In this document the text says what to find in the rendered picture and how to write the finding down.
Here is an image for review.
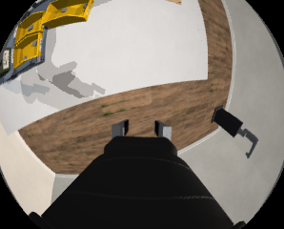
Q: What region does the dark green equipment case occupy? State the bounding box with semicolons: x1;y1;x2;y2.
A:
0;48;11;76

